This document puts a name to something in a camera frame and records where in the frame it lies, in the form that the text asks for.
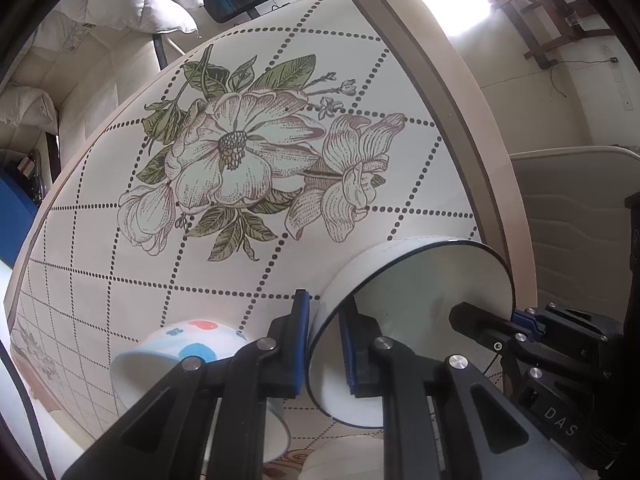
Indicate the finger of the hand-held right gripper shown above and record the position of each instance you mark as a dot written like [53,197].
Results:
[525,319]
[480,322]

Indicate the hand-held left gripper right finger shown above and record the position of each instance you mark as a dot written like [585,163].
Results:
[348,355]

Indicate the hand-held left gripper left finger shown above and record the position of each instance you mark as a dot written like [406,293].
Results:
[301,350]

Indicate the white bowl with black rim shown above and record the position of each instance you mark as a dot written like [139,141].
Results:
[425,280]

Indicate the floral printed tablecloth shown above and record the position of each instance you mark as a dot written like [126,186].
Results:
[250,270]

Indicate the plain white bowl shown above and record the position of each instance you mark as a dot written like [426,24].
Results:
[340,455]

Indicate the white cup with coloured spots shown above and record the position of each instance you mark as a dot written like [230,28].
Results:
[200,332]

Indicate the grey chair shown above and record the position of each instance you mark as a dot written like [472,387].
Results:
[565,195]

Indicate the cream padded chair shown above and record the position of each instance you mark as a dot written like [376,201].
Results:
[100,75]

